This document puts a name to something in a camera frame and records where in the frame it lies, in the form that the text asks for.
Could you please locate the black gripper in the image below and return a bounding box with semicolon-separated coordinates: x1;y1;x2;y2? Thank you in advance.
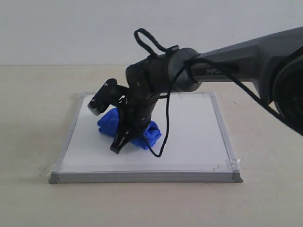
110;91;160;154

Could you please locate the blue microfiber cloth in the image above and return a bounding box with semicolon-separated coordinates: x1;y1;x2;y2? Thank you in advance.
97;107;162;150

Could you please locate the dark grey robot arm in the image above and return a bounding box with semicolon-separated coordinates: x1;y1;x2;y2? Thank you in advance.
111;27;303;153

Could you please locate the white dry-erase board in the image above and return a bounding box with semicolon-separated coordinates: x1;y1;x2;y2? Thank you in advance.
49;94;242;184

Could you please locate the clear tape back left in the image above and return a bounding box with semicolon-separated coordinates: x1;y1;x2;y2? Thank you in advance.
71;92;95;99

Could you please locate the clear tape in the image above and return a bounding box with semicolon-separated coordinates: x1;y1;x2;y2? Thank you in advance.
71;92;95;99
38;163;64;177
212;158;243;172
178;91;216;98

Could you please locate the clear tape front left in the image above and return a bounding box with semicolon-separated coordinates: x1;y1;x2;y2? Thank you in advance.
38;163;64;177

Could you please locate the clear tape back right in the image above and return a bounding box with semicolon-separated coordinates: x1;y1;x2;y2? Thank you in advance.
178;91;216;98

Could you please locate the clear tape front right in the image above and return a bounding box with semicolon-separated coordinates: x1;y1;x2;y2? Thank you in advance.
212;158;243;172

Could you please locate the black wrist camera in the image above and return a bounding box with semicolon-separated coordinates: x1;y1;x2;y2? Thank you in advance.
87;78;129;116

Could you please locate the black cable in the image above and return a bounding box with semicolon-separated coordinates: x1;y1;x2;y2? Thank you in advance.
132;28;288;157

